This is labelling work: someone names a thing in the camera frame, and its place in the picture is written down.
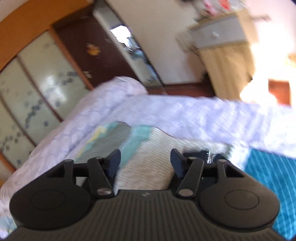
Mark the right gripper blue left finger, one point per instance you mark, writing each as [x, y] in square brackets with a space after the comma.
[102, 174]

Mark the sliding glass wardrobe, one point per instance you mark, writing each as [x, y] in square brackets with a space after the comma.
[40, 82]

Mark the patterned bed cover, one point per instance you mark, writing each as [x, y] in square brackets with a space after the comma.
[145, 163]

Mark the dark brown door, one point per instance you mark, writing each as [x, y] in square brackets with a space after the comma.
[93, 50]

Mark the lilac rolled duvet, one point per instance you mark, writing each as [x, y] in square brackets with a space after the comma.
[268, 128]

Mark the black pants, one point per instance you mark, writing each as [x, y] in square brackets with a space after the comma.
[206, 155]

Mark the wooden cabinet with drawer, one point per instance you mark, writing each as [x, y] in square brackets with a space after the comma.
[224, 45]

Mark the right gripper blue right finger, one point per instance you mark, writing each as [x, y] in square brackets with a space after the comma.
[188, 171]

